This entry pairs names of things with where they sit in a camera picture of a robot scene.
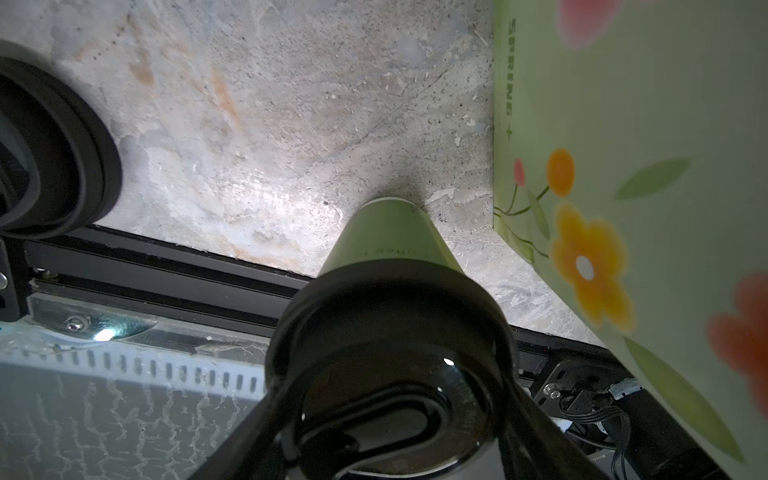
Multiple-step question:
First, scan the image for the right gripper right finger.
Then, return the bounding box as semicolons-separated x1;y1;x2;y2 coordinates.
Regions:
498;374;606;480

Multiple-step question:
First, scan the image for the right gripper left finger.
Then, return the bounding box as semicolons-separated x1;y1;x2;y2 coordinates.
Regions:
192;365;324;479

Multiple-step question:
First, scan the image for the white paper gift bag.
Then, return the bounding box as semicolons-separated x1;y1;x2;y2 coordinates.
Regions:
493;1;767;479

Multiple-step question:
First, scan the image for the stack of black cup lids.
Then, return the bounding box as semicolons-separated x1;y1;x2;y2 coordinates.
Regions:
1;40;123;240

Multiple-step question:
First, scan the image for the white slotted cable duct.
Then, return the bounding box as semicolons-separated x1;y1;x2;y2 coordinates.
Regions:
1;343;266;401

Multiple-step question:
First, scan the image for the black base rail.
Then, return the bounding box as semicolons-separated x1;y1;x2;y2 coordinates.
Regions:
0;224;733;480

